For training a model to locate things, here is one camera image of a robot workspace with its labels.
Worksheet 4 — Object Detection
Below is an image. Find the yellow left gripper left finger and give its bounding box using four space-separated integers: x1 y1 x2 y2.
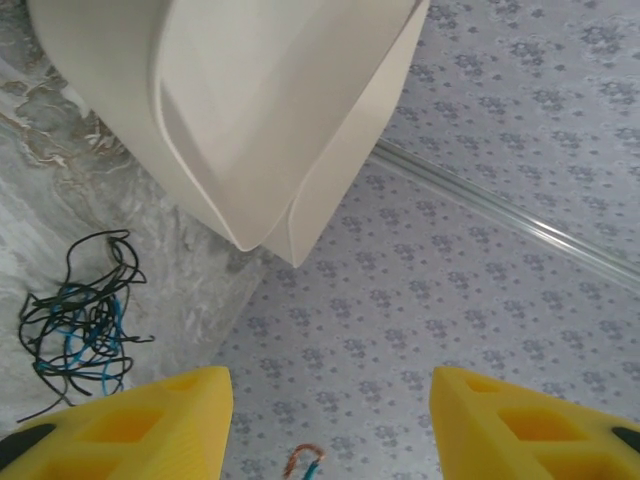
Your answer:
0 366 234 480

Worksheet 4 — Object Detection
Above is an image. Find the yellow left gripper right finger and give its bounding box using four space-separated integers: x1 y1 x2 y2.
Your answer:
430 366 640 480

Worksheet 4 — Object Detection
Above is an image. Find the blue cable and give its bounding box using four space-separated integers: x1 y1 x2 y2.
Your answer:
282 443 327 480
34 284 134 396

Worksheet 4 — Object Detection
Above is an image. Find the black cable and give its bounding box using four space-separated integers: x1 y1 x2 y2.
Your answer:
17 279 154 424
54 228 149 351

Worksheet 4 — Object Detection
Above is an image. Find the cream plastic tray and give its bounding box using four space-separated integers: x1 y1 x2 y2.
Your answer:
27 0 419 254
285 0 432 269

